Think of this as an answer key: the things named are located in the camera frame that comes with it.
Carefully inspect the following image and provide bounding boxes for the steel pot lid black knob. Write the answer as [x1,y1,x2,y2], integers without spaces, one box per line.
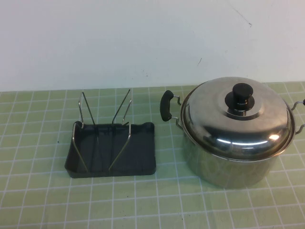
[180,76,295,156]

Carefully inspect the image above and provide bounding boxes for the stainless steel cooking pot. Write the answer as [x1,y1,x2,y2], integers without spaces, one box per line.
[160,90,305,190]

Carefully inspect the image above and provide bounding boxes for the green tile pattern table mat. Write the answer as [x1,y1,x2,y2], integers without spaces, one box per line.
[0,82,305,229]

